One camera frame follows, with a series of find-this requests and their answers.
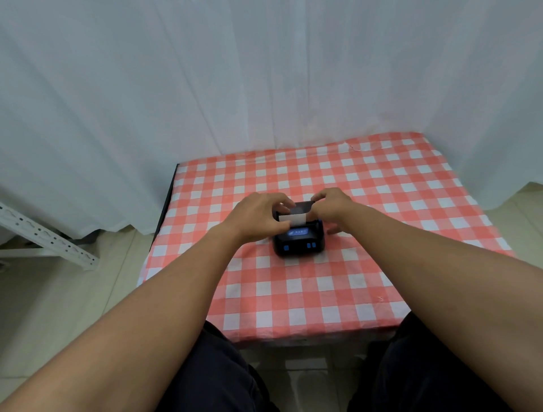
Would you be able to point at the person's left forearm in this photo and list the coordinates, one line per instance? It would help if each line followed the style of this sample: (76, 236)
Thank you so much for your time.
(135, 322)

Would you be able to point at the person's right thumb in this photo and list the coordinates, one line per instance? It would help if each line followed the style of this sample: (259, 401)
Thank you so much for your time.
(313, 214)

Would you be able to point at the person's right forearm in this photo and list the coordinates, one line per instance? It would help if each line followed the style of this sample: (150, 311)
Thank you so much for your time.
(445, 288)

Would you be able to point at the white perforated metal rack beam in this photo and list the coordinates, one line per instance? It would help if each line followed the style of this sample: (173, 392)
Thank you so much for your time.
(46, 237)

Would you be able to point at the person's right hand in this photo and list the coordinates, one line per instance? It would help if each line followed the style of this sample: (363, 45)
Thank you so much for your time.
(335, 208)

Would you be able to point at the white curtain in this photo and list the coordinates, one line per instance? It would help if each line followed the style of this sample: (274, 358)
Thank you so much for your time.
(212, 85)

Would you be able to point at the person's dark trousers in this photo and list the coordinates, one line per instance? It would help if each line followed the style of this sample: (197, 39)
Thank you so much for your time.
(212, 373)

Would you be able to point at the black portable label printer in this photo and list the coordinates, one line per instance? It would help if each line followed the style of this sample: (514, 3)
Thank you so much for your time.
(299, 242)

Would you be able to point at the white paper label strip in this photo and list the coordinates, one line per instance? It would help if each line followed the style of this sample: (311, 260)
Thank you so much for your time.
(292, 220)

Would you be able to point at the person's left hand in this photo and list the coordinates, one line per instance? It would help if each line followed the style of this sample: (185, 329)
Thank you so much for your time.
(250, 216)

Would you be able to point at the red white checkered tablecloth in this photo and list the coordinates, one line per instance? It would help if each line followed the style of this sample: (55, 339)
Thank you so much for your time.
(322, 288)

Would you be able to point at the person's left thumb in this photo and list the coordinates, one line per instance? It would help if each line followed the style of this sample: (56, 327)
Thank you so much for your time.
(276, 215)

